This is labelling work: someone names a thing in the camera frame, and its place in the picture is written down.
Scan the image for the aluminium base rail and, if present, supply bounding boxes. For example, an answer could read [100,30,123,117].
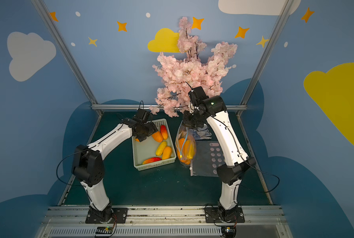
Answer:
[36,206,293,238]

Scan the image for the pink cherry blossom tree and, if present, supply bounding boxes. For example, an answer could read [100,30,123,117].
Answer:
[150,16,237,118]

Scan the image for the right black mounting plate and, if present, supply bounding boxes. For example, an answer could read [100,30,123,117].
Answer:
[204,205,245,223]

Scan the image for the black mounting plate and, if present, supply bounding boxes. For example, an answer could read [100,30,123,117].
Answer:
[204,205,245,223]
[85,207,128,224]

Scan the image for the clear blue-zip bag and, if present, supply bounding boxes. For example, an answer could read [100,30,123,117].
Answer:
[175,123,196,167]

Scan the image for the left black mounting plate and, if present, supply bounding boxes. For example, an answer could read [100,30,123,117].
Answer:
[85,207,128,224]

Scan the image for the red orange mango front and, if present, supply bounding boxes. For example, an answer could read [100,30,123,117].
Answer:
[142,157,162,165]

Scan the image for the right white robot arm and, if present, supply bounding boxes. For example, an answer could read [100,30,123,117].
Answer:
[182,86,256,223]

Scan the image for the small circuit board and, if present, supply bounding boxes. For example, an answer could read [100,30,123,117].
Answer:
[95,227,114,238]

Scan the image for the white perforated plastic basket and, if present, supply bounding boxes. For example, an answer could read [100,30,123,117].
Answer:
[131,119,177,171]

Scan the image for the clear pink-dotted zip bag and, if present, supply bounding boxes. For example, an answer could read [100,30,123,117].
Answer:
[190,141,225,177]

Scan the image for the orange yellow mango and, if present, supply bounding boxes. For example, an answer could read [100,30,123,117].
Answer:
[162,146,173,160]

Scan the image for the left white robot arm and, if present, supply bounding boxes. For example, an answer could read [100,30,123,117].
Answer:
[71,109,158,224]

